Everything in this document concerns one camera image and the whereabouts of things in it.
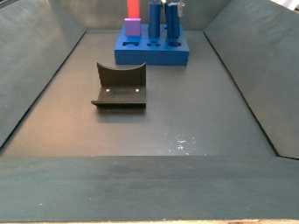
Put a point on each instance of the blue star prism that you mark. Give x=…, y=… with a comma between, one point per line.
x=173, y=20

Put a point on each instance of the red rectangular peg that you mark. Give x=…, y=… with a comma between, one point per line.
x=134, y=8

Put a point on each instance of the black curved fixture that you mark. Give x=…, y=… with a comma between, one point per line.
x=122, y=86

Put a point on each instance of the purple square peg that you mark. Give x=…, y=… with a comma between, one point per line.
x=133, y=27

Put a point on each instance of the blue cylinder peg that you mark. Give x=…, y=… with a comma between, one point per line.
x=154, y=19

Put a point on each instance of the blue shape sorter base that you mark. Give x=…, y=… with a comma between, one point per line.
x=159, y=51

